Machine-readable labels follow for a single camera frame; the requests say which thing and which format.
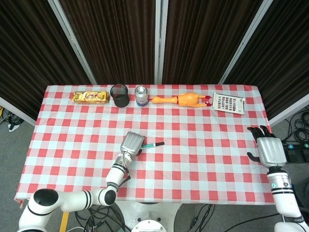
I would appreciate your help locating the dark partition panel white frame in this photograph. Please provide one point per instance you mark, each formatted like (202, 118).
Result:
(205, 36)
(29, 48)
(116, 36)
(285, 60)

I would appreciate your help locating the red white checkered tablecloth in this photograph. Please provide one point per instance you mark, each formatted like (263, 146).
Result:
(169, 174)

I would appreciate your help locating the pen with dark cap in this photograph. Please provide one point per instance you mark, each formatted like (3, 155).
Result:
(148, 145)

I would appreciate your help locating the golden snack packet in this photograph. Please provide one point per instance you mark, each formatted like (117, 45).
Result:
(90, 97)

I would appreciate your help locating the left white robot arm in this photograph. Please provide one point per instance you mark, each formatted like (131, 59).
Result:
(72, 200)

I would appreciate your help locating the black mesh pen holder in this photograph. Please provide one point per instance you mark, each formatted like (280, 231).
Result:
(120, 99)

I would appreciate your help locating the silver blue drink can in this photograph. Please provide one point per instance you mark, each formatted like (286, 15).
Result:
(141, 97)

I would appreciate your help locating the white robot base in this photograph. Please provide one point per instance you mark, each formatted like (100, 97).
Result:
(148, 217)

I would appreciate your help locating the yellow rubber chicken toy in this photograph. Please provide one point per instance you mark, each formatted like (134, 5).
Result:
(186, 99)

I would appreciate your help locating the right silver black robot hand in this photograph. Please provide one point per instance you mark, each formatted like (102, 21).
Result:
(271, 151)

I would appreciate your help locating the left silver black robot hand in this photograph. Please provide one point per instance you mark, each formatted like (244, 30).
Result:
(132, 143)

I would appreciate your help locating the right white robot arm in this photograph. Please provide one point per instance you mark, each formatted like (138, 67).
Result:
(285, 193)

